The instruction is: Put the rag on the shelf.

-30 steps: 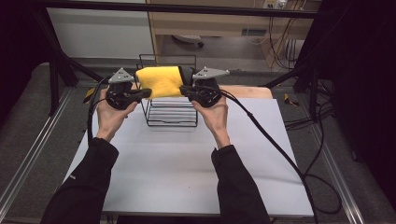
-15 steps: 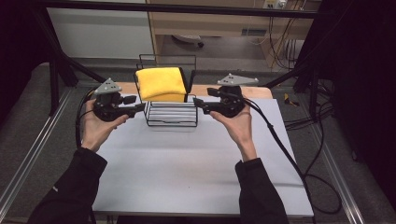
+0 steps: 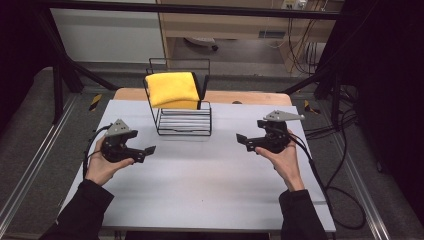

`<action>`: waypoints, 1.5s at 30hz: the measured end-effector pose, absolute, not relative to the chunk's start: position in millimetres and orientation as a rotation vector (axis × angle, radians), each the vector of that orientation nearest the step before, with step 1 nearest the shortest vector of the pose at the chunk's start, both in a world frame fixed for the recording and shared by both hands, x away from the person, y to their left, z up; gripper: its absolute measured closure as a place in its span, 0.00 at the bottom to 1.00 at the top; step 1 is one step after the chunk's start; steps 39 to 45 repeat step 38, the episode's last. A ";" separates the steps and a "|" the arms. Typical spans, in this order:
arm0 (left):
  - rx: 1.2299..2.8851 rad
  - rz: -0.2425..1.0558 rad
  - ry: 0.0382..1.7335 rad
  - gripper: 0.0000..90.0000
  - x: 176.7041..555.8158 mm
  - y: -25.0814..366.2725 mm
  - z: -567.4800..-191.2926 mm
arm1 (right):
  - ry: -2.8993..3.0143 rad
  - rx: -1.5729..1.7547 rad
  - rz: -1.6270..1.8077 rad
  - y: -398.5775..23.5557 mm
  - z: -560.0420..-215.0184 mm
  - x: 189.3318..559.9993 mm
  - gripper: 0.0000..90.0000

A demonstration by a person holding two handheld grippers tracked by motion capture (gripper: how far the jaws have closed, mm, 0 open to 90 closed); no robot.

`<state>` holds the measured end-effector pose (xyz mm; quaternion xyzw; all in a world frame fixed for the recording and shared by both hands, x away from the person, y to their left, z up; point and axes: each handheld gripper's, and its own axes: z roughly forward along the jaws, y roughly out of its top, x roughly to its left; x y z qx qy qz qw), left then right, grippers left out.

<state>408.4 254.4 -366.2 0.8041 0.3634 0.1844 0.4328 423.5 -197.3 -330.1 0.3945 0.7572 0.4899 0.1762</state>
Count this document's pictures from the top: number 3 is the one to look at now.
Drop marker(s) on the black frame strut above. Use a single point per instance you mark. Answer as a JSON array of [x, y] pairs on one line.
[[328, 80], [66, 71]]

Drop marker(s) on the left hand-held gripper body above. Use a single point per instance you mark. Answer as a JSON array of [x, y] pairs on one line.
[[115, 146]]

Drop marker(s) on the black frame crossbar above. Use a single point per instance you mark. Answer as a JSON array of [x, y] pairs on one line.
[[200, 9]]

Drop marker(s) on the yellow towel with black trim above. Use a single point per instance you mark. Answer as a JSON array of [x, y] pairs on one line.
[[171, 88]]

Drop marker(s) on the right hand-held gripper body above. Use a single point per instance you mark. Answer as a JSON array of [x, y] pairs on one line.
[[276, 140]]

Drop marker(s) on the person's right hand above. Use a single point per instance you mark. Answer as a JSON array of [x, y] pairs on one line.
[[288, 166]]

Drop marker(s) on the aluminium floor rail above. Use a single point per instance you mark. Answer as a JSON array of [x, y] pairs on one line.
[[30, 166], [363, 186]]

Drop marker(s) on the light wooden desk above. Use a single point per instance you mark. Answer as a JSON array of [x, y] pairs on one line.
[[233, 25]]

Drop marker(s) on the yellow black floor tape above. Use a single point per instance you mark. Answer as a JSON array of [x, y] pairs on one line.
[[95, 102], [311, 107]]

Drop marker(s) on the white power strip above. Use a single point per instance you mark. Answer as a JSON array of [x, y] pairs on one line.
[[295, 4]]

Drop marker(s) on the white cabinet panel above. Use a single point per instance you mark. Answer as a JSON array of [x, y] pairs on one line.
[[106, 35]]

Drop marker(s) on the person's left hand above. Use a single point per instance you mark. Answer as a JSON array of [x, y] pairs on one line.
[[100, 170]]

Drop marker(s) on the wooden table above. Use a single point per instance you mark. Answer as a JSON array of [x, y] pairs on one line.
[[253, 97]]

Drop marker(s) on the black curtain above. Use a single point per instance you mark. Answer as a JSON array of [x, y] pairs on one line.
[[16, 50], [393, 83]]

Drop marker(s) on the office chair base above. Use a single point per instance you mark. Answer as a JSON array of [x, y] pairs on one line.
[[203, 41]]

